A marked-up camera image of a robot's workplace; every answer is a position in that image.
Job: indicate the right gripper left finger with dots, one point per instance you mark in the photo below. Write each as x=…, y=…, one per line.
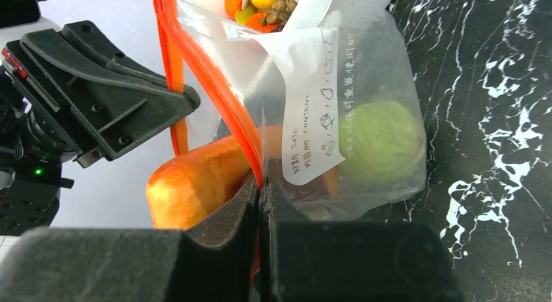
x=209, y=262

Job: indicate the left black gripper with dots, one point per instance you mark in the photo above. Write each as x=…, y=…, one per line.
x=69, y=94

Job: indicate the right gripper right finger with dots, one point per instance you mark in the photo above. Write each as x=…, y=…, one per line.
x=306, y=260

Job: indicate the green toy cabbage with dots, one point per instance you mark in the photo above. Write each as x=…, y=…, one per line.
x=383, y=144

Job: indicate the clear orange-zip bag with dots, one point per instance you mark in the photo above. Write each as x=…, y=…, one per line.
x=283, y=94

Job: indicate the orange toy carrot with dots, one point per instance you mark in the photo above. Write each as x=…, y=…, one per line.
x=232, y=7

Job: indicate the white plastic bin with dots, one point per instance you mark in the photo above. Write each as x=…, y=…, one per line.
x=287, y=14

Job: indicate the black marble table mat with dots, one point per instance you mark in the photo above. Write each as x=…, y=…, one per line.
x=482, y=69

